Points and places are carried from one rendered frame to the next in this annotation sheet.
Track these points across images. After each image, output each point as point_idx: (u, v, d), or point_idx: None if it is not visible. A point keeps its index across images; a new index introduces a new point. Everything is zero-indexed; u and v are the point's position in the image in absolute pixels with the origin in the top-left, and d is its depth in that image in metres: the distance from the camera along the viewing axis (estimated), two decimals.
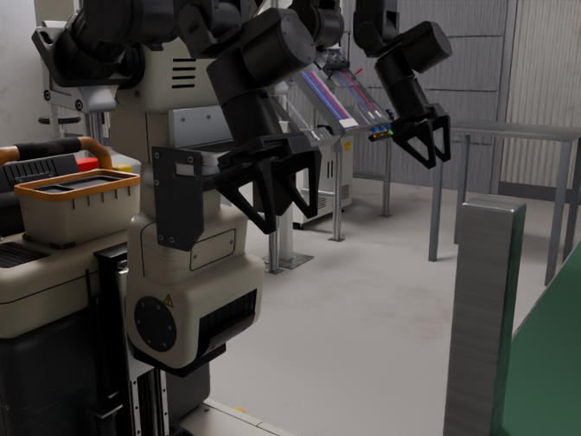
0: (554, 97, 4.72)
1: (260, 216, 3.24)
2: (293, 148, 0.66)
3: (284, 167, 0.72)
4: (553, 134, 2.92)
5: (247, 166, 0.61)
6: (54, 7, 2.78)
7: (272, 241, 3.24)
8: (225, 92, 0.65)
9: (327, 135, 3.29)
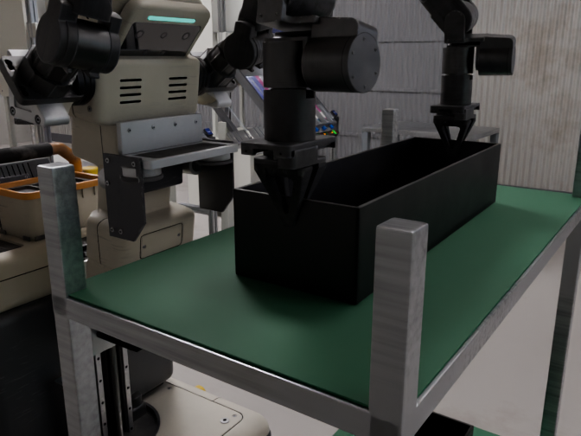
0: (494, 99, 5.04)
1: (201, 208, 3.56)
2: (296, 163, 0.60)
3: None
4: None
5: None
6: (7, 19, 3.10)
7: (212, 231, 3.55)
8: (271, 79, 0.61)
9: (263, 134, 3.61)
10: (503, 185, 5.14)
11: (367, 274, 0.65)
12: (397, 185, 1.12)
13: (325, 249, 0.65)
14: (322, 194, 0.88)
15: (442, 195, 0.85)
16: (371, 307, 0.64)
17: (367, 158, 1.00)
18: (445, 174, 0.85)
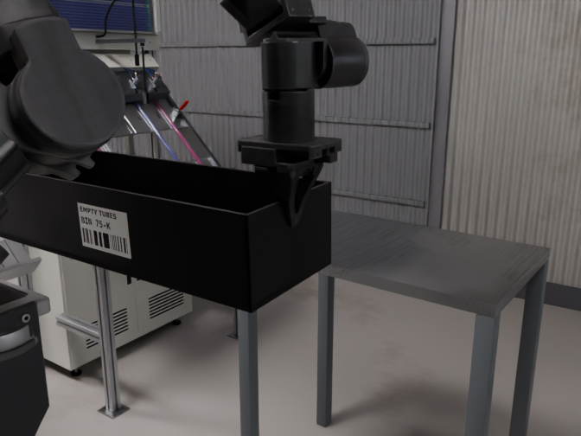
0: (515, 140, 3.03)
1: None
2: (333, 154, 0.66)
3: None
4: (456, 291, 1.23)
5: (308, 161, 0.65)
6: None
7: None
8: (305, 79, 0.60)
9: (13, 257, 1.60)
10: None
11: None
12: (2, 220, 0.89)
13: (315, 230, 0.71)
14: (122, 225, 0.73)
15: (171, 188, 0.89)
16: None
17: (37, 187, 0.80)
18: (167, 168, 0.89)
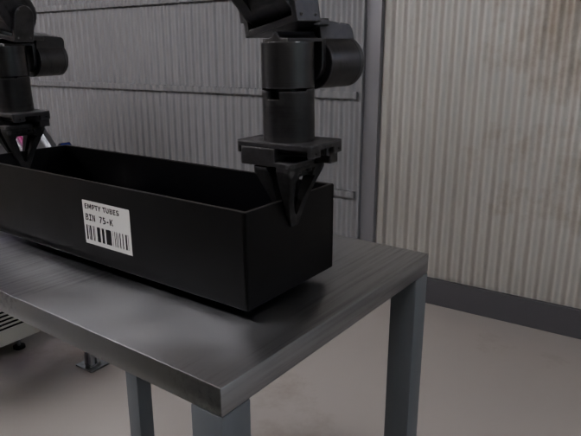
0: (462, 112, 2.37)
1: None
2: (333, 154, 0.65)
3: None
4: (167, 350, 0.57)
5: (308, 161, 0.65)
6: None
7: None
8: (307, 79, 0.61)
9: None
10: (483, 291, 2.47)
11: None
12: (9, 216, 0.90)
13: (316, 232, 0.71)
14: (124, 222, 0.73)
15: (176, 189, 0.90)
16: None
17: (44, 183, 0.81)
18: (173, 169, 0.89)
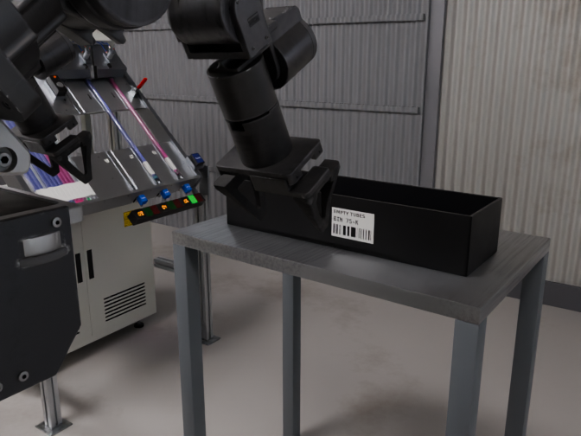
0: (513, 125, 2.77)
1: None
2: None
3: (236, 176, 0.65)
4: (431, 291, 0.97)
5: (322, 169, 0.61)
6: None
7: None
8: (269, 99, 0.56)
9: None
10: None
11: None
12: (256, 218, 1.30)
13: (493, 228, 1.11)
14: (367, 222, 1.13)
15: (372, 199, 1.30)
16: None
17: None
18: (370, 185, 1.29)
